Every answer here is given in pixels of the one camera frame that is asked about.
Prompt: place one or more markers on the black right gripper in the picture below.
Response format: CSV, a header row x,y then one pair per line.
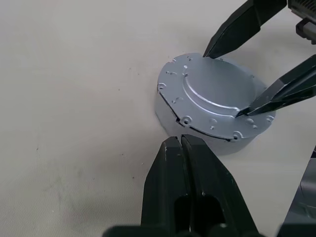
x,y
306,10

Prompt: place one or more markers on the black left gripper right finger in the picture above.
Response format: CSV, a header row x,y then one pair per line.
x,y
212,177

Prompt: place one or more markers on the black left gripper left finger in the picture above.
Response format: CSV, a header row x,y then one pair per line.
x,y
163,177

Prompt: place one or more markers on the grey motor cover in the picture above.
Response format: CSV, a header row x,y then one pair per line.
x,y
209,74

